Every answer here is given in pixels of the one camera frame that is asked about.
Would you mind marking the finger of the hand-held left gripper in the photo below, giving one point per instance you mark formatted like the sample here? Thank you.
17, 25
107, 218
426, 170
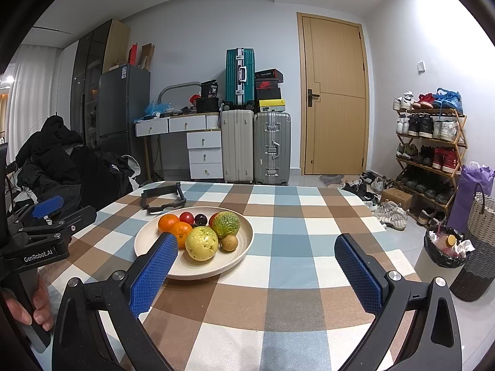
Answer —
48, 205
65, 222

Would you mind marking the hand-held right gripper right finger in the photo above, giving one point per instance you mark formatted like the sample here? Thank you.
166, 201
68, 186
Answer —
359, 274

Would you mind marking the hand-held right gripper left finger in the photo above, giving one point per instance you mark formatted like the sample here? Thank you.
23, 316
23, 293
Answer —
154, 274

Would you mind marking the large orange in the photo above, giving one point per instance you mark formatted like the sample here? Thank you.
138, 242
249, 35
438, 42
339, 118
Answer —
181, 232

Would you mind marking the small orange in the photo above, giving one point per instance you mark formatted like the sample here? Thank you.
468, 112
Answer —
167, 222

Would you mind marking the yellow guava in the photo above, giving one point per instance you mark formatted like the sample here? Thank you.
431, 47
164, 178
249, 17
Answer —
201, 243

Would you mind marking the dark plum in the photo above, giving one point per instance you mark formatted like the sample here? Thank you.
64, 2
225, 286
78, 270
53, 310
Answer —
200, 219

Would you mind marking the small brown fruit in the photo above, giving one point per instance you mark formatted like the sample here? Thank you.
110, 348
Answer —
229, 243

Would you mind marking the cream ribbed plate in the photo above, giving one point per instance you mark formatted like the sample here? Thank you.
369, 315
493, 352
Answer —
236, 261

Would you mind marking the mottled green red fruit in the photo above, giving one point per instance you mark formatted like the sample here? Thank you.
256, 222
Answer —
226, 224

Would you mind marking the person's left hand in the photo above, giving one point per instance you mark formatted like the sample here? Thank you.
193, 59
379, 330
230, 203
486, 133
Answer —
41, 309

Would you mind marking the black jacket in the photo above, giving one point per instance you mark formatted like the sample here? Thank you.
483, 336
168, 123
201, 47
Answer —
58, 162

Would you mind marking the red tomato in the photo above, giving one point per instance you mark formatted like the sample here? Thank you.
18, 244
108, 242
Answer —
212, 219
186, 216

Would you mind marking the scattered shoes on floor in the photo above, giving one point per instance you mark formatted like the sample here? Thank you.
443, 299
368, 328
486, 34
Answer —
371, 197

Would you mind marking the black trash bag bin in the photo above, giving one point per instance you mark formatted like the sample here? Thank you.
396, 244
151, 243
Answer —
437, 255

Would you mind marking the cardboard box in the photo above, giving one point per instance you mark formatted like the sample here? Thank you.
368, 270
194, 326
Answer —
396, 198

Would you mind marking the grey floor mat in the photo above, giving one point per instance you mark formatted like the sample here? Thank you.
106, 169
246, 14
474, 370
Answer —
332, 179

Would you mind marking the white curtain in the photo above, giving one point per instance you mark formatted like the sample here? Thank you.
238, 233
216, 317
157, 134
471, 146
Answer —
34, 92

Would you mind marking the woven basket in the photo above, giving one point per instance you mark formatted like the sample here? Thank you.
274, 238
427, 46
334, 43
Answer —
477, 262

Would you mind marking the grey refrigerator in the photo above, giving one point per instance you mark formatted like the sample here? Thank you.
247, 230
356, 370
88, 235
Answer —
123, 100

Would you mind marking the white desk with drawers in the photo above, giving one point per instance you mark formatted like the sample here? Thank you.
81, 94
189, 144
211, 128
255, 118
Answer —
205, 154

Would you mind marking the purple bag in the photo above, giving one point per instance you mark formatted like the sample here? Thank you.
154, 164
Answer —
470, 193

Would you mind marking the blue plastic bag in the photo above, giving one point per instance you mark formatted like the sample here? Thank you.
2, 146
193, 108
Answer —
158, 109

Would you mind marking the beige suitcase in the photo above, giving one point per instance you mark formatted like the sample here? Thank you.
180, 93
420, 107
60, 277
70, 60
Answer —
236, 147

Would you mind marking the silver suitcase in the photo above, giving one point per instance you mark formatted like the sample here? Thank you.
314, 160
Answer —
270, 150

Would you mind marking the wooden door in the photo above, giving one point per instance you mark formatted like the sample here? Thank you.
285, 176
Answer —
336, 123

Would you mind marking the tall dark glass cabinet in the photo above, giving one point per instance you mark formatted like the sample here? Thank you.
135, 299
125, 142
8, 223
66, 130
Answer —
92, 54

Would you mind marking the wooden shoe rack with shoes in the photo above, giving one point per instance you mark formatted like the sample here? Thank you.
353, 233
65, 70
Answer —
425, 127

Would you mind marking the black bag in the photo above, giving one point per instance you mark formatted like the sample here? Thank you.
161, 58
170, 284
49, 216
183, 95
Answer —
207, 105

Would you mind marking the brown cardboard sheet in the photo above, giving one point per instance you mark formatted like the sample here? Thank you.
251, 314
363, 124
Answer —
147, 56

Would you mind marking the yellow and black shoe box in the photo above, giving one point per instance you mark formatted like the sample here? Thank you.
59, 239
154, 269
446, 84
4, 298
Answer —
272, 106

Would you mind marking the black printed packet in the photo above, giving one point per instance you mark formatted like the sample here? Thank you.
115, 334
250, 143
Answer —
210, 89

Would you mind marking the teal suitcase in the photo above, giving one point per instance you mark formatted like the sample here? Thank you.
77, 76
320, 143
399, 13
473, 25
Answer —
236, 81

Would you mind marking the black folding frame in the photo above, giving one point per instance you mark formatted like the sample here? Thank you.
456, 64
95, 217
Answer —
145, 198

